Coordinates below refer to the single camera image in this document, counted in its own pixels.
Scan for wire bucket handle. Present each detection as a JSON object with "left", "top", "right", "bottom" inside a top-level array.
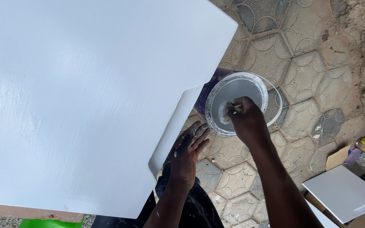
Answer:
[{"left": 233, "top": 69, "right": 283, "bottom": 128}]

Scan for paint-soaked sponge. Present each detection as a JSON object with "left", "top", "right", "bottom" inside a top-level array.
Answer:
[{"left": 218, "top": 101, "right": 243, "bottom": 125}]

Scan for person's right hand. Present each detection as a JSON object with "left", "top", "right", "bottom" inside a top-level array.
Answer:
[{"left": 226, "top": 96, "right": 267, "bottom": 147}]

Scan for small white painted board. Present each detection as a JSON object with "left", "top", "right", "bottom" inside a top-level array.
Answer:
[{"left": 302, "top": 165, "right": 365, "bottom": 224}]

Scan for green plastic stool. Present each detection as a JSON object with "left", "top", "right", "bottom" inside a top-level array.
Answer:
[{"left": 18, "top": 215, "right": 85, "bottom": 228}]

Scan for person's left hand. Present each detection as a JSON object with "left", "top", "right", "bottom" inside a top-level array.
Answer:
[{"left": 169, "top": 121, "right": 211, "bottom": 190}]

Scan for brown cardboard piece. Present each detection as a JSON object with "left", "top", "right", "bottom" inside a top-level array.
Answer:
[{"left": 326, "top": 145, "right": 351, "bottom": 171}]

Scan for purple cloth scrap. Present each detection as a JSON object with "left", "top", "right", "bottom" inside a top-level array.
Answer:
[{"left": 344, "top": 148, "right": 363, "bottom": 168}]

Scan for purple paint bucket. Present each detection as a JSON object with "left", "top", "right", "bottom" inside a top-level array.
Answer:
[{"left": 194, "top": 68, "right": 269, "bottom": 138}]

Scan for narrow white painted board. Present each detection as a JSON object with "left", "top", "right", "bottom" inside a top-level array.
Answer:
[{"left": 305, "top": 199, "right": 340, "bottom": 228}]

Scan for large white painted board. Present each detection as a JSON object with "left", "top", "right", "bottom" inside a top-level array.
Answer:
[{"left": 0, "top": 0, "right": 239, "bottom": 223}]

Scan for person's dark paint-stained trousers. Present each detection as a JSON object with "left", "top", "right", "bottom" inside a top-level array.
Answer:
[{"left": 91, "top": 160, "right": 225, "bottom": 228}]

